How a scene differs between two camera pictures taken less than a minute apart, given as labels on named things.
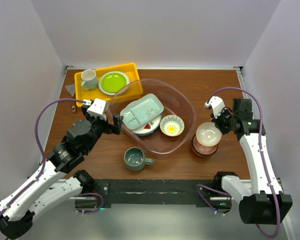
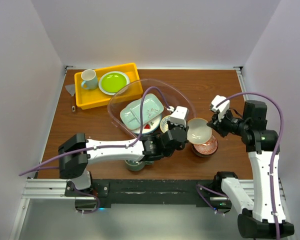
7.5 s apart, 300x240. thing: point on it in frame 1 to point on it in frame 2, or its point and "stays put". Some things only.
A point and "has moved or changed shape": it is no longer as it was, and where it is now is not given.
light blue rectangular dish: x=137 y=113 stays put
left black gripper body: x=99 y=126 to x=171 y=126
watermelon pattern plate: x=150 y=127 stays put
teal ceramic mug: x=134 y=159 stays put
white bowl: x=208 y=134 has moved or changed shape
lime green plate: x=112 y=83 stays put
